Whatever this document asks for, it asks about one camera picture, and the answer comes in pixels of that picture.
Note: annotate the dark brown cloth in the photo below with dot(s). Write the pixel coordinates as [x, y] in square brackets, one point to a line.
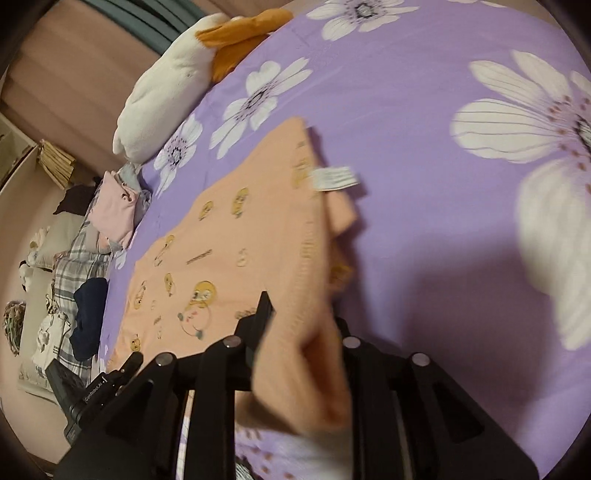
[76, 200]

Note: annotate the folded pink garment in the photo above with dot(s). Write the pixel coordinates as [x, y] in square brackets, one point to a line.
[112, 214]

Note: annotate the white goose plush toy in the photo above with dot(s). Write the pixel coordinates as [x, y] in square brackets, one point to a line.
[201, 56]

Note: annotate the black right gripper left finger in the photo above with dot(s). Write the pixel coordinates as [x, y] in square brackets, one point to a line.
[176, 417]

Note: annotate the small plush toys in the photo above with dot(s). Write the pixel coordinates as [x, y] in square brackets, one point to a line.
[27, 266]

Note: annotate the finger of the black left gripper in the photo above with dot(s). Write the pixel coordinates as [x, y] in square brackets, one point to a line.
[127, 371]

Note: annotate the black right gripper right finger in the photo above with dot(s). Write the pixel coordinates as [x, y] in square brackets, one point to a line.
[412, 420]

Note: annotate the dark navy garment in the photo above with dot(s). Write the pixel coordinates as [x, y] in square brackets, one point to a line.
[90, 300]

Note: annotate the purple floral bed sheet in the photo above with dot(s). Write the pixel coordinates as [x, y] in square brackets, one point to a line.
[468, 127]

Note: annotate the grey plaid blanket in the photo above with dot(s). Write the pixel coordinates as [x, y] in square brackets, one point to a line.
[74, 267]

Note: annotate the beige headboard cushion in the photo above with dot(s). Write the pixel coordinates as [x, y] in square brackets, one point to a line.
[54, 240]

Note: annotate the white patterned garment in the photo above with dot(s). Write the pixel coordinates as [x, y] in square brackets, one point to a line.
[48, 340]

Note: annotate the hanging beige fringe cloth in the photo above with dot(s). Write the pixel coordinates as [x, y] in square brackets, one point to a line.
[56, 163]

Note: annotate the white wall shelf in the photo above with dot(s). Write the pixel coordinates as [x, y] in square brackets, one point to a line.
[15, 148]

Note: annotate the teal curtain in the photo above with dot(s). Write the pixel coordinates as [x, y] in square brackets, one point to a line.
[155, 23]

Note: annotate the orange cartoon print baby shirt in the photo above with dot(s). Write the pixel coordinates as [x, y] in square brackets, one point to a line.
[263, 229]

